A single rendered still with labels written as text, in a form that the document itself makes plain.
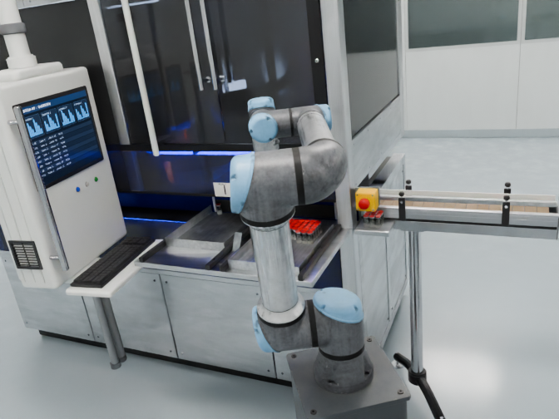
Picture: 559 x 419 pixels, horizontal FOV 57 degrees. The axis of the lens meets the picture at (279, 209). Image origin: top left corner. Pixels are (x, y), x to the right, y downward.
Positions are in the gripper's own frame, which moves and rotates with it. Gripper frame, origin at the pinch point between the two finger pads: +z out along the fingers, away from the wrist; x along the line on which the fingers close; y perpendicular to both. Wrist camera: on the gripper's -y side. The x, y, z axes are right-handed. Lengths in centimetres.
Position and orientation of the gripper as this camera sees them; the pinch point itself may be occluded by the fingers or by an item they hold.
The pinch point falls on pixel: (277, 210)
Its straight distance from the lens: 160.3
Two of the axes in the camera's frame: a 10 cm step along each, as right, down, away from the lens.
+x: 9.1, 0.5, -4.1
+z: 1.1, 9.2, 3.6
